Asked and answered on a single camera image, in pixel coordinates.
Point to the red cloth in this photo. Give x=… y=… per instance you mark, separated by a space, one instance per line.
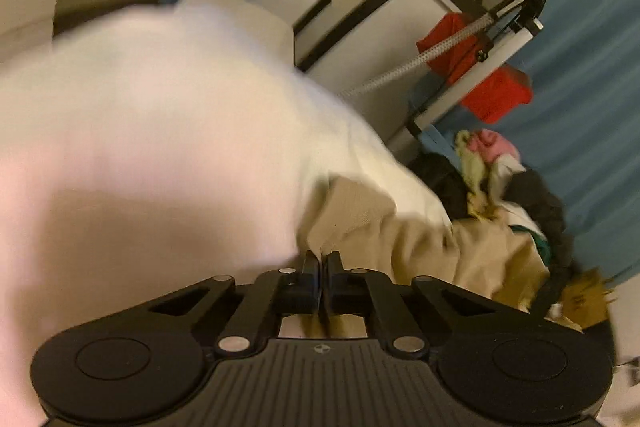
x=450 y=42

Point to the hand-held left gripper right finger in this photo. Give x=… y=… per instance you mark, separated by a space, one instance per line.
x=331 y=279

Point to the yellow cardboard box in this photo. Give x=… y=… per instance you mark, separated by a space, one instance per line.
x=585 y=299

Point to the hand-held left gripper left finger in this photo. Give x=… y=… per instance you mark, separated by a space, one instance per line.
x=311 y=279

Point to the white garment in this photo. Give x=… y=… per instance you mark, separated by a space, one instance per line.
x=150 y=132

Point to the pile of mixed clothes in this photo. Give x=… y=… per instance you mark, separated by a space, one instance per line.
x=445 y=182

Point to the pale yellow garment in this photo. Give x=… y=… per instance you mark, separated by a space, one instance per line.
x=477 y=177

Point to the blue curtain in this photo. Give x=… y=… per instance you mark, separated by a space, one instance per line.
x=590 y=107

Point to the beige garment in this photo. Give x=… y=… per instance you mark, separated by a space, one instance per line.
x=400 y=247

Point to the pink garment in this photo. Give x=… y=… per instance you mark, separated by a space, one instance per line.
x=492 y=144

